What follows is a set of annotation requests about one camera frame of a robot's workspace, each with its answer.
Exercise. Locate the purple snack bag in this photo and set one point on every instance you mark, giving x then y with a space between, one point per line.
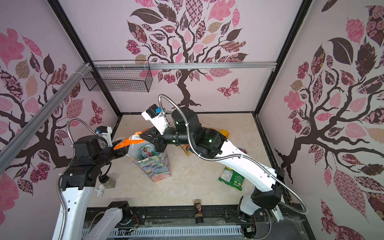
243 150

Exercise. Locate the small brown black bottle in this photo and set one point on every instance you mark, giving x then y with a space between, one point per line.
198 211

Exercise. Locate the orange snack bag with label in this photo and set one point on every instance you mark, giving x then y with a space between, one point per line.
186 149

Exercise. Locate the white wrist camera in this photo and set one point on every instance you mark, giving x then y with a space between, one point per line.
106 133
155 115

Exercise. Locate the aluminium rail left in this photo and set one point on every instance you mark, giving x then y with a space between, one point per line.
11 150

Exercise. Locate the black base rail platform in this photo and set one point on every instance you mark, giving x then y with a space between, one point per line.
99 222

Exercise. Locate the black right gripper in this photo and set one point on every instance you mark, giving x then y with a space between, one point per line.
159 140

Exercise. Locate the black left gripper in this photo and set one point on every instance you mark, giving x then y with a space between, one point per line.
122 151

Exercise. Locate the yellow orange snack bag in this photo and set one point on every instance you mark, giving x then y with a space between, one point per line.
225 133

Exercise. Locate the aluminium rail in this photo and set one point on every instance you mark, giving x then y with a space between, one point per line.
11 150
187 66

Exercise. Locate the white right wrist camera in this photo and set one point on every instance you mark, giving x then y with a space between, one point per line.
155 115

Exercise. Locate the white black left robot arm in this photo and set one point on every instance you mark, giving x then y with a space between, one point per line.
77 183

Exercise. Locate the floral paper bag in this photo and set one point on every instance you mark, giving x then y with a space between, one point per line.
156 168

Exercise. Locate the green white snack bag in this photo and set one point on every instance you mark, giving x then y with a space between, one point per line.
232 178

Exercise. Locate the black wire basket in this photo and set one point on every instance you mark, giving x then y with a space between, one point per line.
110 76

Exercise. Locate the orange chips bag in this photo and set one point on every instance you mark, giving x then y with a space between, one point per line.
132 140

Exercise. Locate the aluminium rail back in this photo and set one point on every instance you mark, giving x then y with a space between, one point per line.
187 66

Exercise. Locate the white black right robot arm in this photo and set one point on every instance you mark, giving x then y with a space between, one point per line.
210 144

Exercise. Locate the white slotted cable duct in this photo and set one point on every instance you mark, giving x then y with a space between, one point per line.
164 232

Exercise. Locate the teal snack bag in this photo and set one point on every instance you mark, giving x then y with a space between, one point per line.
148 151

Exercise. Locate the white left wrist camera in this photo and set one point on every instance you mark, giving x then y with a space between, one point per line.
106 133

